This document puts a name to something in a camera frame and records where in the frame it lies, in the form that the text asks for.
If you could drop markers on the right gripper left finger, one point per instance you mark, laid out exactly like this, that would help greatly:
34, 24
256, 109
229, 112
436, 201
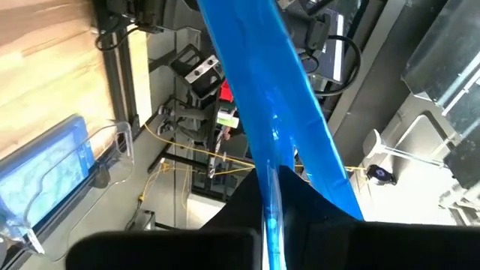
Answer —
168, 251

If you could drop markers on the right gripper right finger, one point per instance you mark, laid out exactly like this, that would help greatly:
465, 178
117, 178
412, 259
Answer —
375, 247

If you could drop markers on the blue plastic disc case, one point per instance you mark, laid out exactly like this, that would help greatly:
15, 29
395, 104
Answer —
45, 176
262, 75

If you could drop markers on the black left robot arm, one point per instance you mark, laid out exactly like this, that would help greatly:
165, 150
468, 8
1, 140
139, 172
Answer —
150, 15

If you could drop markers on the clear plastic bin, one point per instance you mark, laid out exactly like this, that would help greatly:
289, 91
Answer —
120, 142

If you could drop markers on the black aluminium table frame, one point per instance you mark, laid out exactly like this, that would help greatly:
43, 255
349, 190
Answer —
122, 82

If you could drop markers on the black bracket silver plate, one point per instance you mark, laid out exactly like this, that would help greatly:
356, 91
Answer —
198, 71

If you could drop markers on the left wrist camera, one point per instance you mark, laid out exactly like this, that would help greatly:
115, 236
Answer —
318, 33

